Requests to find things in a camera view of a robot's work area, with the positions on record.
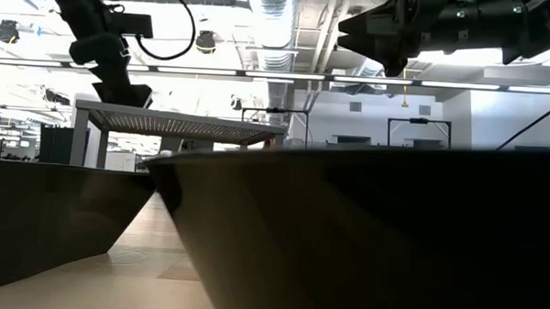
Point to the black wavy square mini plate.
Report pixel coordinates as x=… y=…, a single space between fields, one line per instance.
x=48 y=211
x=368 y=245

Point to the grey perforated metal stand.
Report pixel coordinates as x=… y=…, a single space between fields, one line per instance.
x=175 y=123

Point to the black storage cabinet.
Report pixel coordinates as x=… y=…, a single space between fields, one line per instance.
x=55 y=144

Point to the white ceiling light strip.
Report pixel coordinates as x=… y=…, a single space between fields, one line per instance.
x=21 y=62
x=538 y=90
x=461 y=85
x=138 y=68
x=371 y=80
x=197 y=71
x=284 y=75

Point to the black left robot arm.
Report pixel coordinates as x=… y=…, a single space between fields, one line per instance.
x=78 y=5

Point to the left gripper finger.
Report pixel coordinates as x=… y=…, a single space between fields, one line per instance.
x=97 y=49

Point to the black ceiling-mounted device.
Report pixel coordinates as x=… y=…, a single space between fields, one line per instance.
x=205 y=42
x=6 y=31
x=57 y=97
x=236 y=103

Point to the silver ribbed ventilation duct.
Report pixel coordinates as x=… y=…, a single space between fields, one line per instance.
x=274 y=35

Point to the grey wall vent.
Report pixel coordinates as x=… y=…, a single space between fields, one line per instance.
x=424 y=109
x=355 y=107

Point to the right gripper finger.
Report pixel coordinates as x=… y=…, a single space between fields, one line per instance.
x=376 y=20
x=379 y=50

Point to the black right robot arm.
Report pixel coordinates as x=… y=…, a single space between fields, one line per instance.
x=536 y=26

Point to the white low cabinet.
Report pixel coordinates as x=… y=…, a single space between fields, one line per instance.
x=119 y=161

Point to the black background station frame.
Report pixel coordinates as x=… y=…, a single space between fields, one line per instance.
x=276 y=110
x=418 y=120

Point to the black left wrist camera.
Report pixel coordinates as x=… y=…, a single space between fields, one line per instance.
x=133 y=25

